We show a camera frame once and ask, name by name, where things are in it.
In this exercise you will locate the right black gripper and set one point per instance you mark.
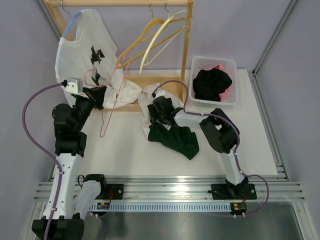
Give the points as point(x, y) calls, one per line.
point(153, 110)

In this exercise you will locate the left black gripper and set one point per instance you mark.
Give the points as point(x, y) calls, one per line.
point(96, 95)

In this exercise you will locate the pink hanger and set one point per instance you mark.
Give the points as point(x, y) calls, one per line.
point(116, 91)

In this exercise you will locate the dark green t shirt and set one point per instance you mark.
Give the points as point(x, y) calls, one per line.
point(176, 138)

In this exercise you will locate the white t shirt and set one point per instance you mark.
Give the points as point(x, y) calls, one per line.
point(94, 47)

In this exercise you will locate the black t shirt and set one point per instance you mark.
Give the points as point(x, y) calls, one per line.
point(208, 84)

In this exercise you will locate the yellow hanger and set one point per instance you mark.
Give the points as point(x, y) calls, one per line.
point(151, 32)

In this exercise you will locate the pink t shirt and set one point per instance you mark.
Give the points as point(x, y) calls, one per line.
point(226, 92)

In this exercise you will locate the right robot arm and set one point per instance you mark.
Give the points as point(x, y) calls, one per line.
point(223, 137)

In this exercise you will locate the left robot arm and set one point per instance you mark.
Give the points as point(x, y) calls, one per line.
point(64, 215)

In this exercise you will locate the blue white hanger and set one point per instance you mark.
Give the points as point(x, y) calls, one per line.
point(71, 21)

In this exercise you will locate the wooden clothes rack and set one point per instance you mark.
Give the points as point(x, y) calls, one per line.
point(144, 80)

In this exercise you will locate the white plastic basket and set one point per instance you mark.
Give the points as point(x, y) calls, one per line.
point(207, 63)

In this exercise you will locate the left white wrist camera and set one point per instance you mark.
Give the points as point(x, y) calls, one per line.
point(73, 86)

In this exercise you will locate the left aluminium frame post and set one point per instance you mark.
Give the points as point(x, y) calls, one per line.
point(47, 15)

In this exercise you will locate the aluminium frame post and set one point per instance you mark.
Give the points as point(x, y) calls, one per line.
point(47, 15)
point(275, 35)

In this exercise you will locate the white slotted cable duct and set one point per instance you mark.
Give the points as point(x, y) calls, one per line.
point(194, 207)

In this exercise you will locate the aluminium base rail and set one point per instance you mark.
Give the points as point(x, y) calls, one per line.
point(195, 189)

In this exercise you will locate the right aluminium frame post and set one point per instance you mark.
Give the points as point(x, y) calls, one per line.
point(275, 35)

